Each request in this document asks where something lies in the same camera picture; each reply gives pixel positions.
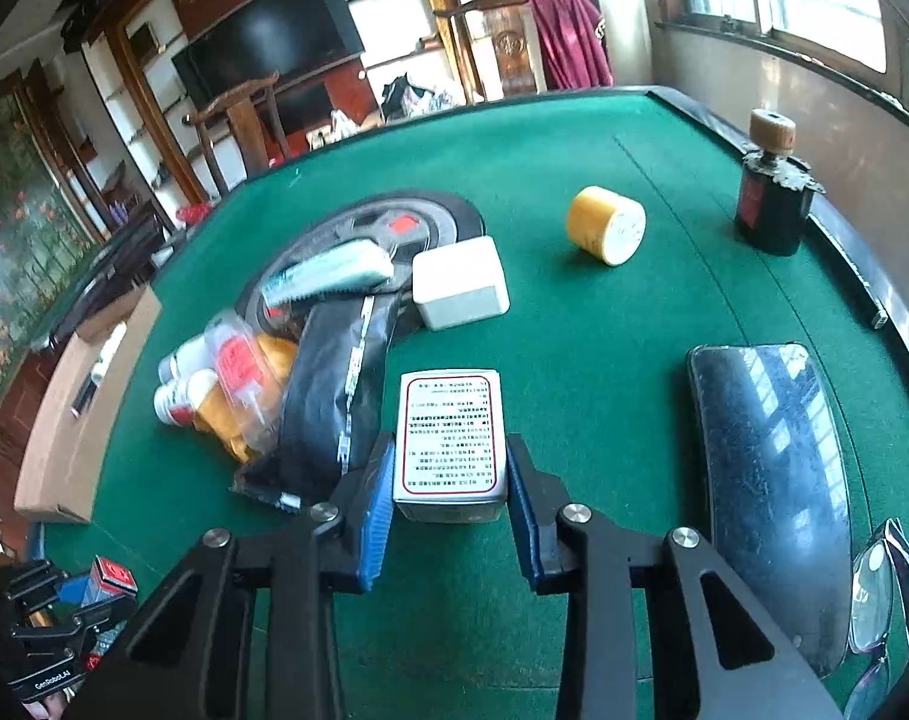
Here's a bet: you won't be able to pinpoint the red white medicine box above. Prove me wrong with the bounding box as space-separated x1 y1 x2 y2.
82 556 139 606

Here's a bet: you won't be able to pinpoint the yellow snack packet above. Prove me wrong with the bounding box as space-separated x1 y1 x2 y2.
191 333 298 463

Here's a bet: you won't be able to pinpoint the black foil pouch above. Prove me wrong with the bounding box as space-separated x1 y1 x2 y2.
233 293 402 512

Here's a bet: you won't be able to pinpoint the playing card box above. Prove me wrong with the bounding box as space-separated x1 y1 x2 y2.
394 369 508 525

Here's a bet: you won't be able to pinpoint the teal tissue packet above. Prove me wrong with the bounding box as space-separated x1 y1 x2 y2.
260 239 395 309

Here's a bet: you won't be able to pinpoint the yellow tape roll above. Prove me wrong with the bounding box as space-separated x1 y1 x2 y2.
565 185 646 266

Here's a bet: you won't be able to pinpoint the cardboard box tray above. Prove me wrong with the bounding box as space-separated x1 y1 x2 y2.
13 284 161 523

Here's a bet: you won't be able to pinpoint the black glasses case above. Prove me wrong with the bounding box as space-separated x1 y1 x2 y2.
687 343 853 678

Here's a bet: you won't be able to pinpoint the eyeglasses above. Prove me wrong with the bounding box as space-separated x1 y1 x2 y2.
843 517 909 718

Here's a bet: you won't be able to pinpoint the white tube container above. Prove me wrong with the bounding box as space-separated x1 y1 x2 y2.
153 369 218 427

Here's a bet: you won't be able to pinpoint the white power adapter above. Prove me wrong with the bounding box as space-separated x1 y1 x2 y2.
412 236 511 332

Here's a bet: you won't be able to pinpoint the dark perfume bottle wooden cap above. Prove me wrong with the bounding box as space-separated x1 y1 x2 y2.
734 109 824 257

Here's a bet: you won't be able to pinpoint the round mahjong table centre panel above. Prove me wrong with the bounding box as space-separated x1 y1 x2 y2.
235 188 487 341

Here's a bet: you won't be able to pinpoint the wooden chair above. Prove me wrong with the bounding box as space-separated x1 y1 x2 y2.
182 71 293 197

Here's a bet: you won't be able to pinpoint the black television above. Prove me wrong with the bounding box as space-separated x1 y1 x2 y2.
173 0 365 107

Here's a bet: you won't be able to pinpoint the red cloth on chair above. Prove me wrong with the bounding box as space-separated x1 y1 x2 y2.
529 0 614 91

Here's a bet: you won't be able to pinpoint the wooden armchair with cloth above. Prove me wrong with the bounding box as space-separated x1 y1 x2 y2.
433 0 547 106

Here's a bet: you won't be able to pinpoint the flower wall painting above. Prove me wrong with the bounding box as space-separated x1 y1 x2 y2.
0 91 93 403

